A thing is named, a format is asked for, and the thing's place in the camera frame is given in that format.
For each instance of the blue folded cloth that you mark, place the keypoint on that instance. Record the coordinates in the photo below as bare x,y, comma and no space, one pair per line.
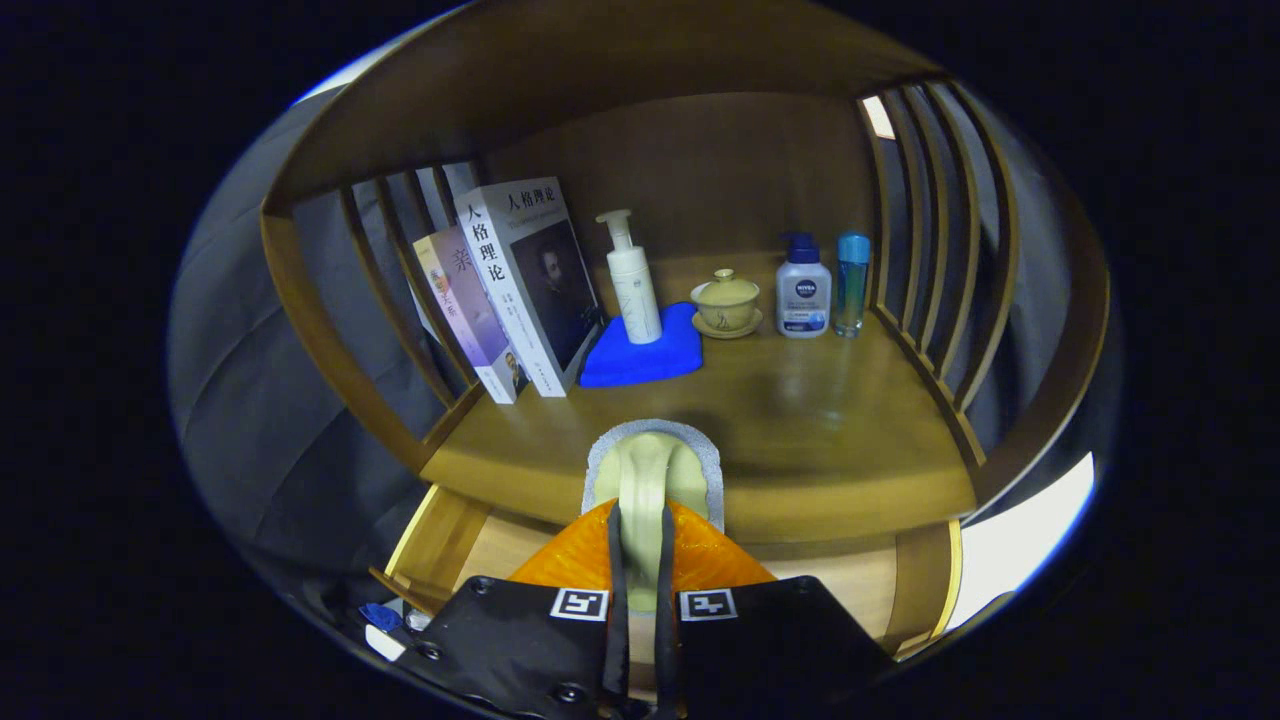
640,365

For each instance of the white pump bottle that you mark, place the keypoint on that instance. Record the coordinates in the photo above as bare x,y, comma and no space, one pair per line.
635,300

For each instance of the brown wooden cabinet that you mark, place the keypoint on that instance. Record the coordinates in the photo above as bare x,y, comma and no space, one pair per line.
700,160

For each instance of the brown wooden drawer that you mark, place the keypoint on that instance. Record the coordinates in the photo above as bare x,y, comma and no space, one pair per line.
850,590

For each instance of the white blue-capped lotion bottle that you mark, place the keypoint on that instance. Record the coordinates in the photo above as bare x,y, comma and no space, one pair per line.
804,295

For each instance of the clear teal bottle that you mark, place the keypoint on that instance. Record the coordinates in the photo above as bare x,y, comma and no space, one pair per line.
852,290

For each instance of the small blue object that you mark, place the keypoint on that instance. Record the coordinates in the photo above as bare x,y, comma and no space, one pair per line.
380,616

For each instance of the yellow lidded teacup with saucer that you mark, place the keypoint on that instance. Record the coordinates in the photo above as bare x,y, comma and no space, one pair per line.
727,305

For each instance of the thick white book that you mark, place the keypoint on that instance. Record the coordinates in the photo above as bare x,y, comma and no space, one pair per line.
530,280

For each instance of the green grey scrub brush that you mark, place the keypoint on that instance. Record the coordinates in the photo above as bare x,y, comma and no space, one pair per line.
650,470

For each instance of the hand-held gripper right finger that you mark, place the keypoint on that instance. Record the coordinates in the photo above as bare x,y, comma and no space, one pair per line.
666,650

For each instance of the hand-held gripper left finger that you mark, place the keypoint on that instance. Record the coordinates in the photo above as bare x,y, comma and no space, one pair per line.
617,650

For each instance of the small white block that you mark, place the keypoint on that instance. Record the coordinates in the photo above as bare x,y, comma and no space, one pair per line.
385,643

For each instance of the purple book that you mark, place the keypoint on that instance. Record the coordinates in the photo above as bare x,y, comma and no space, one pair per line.
470,310

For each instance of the wooden countertop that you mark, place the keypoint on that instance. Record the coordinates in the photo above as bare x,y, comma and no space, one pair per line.
820,420

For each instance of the white board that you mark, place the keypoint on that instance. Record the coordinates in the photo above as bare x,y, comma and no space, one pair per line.
1020,540

